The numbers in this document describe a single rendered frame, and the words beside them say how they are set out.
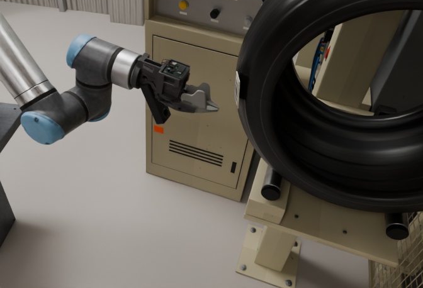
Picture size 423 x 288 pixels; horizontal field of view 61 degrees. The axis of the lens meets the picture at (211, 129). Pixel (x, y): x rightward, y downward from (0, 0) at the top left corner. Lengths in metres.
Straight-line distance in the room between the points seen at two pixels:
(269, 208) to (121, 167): 1.34
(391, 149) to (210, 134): 0.90
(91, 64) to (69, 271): 1.09
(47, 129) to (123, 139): 1.41
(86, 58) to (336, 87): 0.67
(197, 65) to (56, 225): 1.01
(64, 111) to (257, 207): 0.50
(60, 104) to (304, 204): 0.65
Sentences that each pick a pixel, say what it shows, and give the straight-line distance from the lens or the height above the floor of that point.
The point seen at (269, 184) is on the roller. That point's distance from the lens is 0.83.
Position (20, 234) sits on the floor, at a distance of 1.92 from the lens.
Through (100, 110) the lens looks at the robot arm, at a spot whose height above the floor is 0.93.
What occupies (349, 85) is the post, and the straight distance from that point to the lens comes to 1.07.
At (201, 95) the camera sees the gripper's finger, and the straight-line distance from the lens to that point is 0.83.
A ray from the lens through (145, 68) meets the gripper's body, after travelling 0.86.
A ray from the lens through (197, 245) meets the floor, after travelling 1.79.
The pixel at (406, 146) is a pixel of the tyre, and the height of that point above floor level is 0.96.
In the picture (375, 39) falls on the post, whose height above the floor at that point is 1.16.
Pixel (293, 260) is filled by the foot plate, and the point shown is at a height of 0.01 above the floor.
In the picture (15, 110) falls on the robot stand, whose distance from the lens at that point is 1.57.
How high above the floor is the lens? 1.52
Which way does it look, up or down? 40 degrees down
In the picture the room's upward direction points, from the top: 9 degrees clockwise
